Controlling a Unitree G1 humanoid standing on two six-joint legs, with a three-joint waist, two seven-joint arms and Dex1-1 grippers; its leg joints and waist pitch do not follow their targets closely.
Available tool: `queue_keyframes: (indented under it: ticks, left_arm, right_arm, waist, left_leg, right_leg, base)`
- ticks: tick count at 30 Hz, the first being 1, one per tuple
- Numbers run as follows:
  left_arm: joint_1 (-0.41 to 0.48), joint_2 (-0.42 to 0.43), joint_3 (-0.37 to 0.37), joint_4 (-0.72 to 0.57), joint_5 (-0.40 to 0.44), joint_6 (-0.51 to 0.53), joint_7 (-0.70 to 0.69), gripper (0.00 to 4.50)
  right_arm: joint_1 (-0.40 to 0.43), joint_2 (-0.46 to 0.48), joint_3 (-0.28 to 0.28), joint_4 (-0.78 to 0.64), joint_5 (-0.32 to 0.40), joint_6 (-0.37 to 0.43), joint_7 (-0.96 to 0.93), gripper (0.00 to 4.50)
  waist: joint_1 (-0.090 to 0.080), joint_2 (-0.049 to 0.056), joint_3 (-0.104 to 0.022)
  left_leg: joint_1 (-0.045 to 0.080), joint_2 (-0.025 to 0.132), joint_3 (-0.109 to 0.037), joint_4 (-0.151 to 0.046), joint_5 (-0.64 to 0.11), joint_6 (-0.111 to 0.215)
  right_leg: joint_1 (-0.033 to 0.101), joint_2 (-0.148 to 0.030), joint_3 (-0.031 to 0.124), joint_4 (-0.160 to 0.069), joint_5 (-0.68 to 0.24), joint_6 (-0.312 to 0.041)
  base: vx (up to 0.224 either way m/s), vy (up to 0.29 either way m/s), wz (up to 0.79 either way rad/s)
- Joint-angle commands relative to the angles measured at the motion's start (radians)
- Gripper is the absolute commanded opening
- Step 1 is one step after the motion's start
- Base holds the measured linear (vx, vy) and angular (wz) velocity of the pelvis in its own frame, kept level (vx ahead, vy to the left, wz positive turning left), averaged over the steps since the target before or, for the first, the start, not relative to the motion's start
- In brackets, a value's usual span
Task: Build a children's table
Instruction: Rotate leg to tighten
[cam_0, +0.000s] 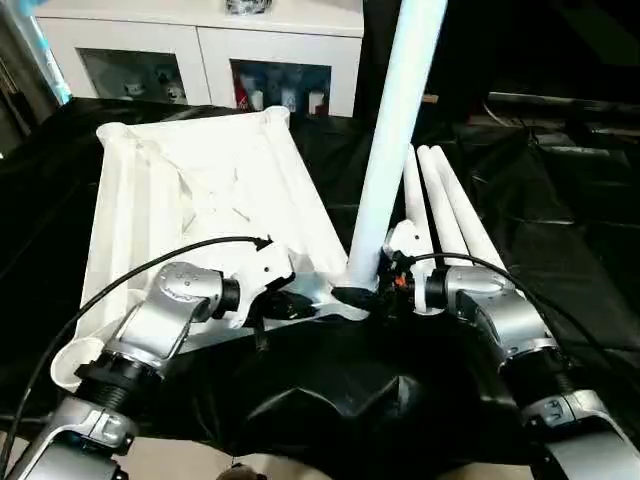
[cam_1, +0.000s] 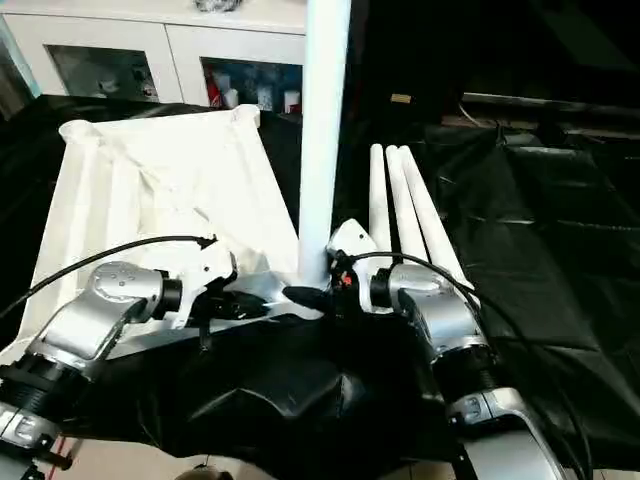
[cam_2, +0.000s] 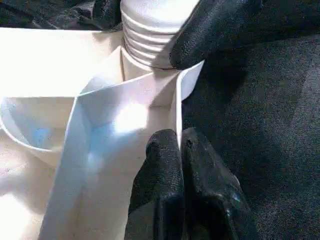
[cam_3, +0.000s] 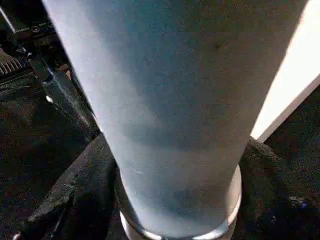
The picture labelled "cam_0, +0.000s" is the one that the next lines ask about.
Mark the white plastic table leg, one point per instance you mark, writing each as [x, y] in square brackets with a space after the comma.
[440, 200]
[395, 125]
[475, 225]
[416, 195]

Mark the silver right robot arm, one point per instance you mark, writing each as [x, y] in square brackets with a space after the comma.
[510, 320]

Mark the black mat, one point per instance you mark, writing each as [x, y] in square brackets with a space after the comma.
[575, 250]

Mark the red bottle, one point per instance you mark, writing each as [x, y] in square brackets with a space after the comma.
[242, 97]

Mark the grey metal bar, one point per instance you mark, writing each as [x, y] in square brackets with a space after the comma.
[550, 101]

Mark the large black case yellow label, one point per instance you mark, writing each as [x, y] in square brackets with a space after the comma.
[465, 50]

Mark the white cabinet with glass doors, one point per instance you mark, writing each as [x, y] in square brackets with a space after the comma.
[200, 40]

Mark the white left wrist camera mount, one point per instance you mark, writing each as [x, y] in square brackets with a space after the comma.
[265, 265]

